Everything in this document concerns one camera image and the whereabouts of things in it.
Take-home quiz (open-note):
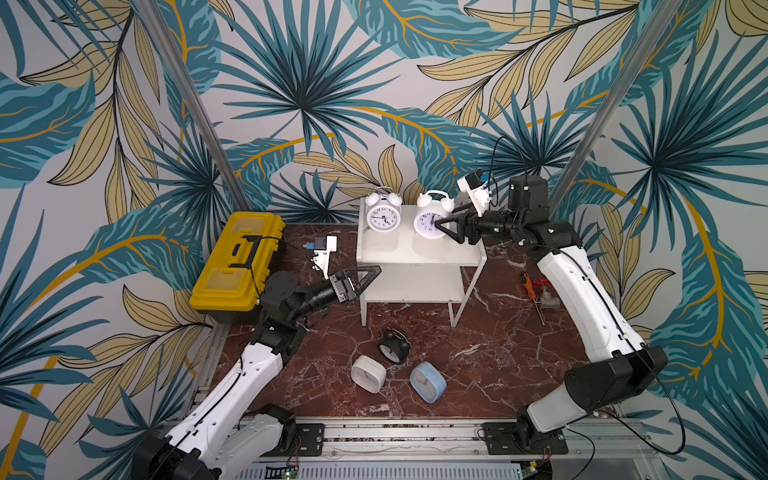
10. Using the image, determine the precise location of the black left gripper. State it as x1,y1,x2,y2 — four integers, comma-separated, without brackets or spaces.
290,265,380,322

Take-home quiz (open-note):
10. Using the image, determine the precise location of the white plastic twin-bell clock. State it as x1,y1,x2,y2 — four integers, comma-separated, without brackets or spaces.
413,190,455,240

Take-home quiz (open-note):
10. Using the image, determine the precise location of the white metal twin-bell clock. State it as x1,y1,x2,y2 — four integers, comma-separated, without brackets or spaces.
364,192,403,233

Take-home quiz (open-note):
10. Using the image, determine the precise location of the black twin-bell alarm clock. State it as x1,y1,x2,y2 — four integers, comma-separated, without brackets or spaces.
378,328,411,364

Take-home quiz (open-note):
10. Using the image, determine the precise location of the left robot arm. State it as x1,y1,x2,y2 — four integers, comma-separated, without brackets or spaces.
130,265,382,479

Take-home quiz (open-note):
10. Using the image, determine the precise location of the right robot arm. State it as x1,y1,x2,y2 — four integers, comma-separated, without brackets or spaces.
435,171,668,451

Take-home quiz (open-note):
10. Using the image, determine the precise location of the white two-tier shelf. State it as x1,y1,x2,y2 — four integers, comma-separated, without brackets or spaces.
356,205,487,327

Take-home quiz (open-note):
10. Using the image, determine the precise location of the white square alarm clock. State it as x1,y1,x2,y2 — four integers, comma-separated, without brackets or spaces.
350,355,387,394

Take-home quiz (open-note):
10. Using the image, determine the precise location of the blue square alarm clock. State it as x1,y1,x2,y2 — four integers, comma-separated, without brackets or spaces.
409,361,447,404

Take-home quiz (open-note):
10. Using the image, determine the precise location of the yellow black toolbox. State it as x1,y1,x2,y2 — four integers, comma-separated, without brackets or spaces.
189,212,285,325

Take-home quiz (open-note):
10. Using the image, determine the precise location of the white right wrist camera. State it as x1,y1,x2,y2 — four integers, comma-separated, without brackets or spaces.
457,169,491,217

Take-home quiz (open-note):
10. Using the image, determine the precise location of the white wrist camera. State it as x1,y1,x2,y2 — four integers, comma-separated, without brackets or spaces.
457,169,491,217
304,235,338,279

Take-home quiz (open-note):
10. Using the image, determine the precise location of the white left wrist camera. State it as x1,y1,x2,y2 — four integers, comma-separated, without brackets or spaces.
304,235,338,279

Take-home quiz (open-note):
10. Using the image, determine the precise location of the orange handled screwdriver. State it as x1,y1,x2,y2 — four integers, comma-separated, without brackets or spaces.
520,272,545,325

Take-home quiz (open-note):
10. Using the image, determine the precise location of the metal valve red handle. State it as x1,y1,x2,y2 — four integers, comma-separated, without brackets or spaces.
534,278,561,309

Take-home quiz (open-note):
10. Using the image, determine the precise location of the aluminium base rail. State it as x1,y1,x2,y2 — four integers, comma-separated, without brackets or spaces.
143,416,667,480

